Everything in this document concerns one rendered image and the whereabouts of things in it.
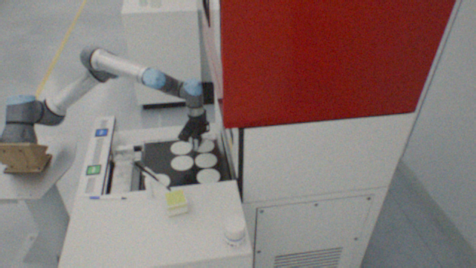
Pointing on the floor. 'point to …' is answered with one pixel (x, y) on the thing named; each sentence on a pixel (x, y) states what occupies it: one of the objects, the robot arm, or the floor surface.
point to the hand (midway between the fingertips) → (194, 150)
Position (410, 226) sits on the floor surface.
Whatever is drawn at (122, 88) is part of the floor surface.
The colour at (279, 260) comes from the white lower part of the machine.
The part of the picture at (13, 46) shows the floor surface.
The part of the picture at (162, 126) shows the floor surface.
